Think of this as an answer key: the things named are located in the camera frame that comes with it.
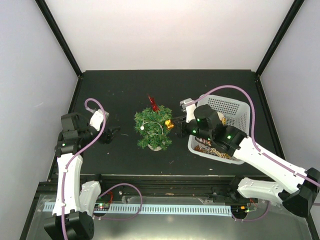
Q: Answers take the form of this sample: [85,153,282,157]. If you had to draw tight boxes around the red star tree topper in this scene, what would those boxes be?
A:
[148,95,160,113]

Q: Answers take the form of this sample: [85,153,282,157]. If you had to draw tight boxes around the small green christmas tree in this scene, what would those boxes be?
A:
[134,105,172,152]

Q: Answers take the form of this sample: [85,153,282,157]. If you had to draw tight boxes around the white bulb string lights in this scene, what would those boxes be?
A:
[139,121,164,136]

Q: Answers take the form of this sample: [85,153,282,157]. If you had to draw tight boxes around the white plastic basket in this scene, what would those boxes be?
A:
[187,95,251,165]

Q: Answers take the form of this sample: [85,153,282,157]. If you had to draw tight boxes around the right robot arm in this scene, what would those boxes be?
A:
[170,104,320,218]

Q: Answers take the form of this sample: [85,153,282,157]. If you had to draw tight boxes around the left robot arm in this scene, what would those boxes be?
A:
[44,109,121,240]

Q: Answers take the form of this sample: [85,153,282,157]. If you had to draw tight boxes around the gold merry christmas sign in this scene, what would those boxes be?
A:
[194,145,232,160]

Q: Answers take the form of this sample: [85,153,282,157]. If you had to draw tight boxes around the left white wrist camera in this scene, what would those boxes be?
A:
[89,109,110,132]

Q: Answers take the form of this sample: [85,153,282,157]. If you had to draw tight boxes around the light blue cable duct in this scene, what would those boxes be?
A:
[43,201,233,218]

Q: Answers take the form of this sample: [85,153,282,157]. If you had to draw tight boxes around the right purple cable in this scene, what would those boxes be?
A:
[186,84,320,223]

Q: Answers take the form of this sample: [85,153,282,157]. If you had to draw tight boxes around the right black frame post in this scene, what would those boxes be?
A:
[255,0,305,77]

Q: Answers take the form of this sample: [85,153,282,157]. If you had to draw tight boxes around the black frame post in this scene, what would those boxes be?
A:
[255,0,305,77]
[35,0,83,78]

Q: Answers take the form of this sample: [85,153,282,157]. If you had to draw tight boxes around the left black frame post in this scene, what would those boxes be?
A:
[35,0,83,78]

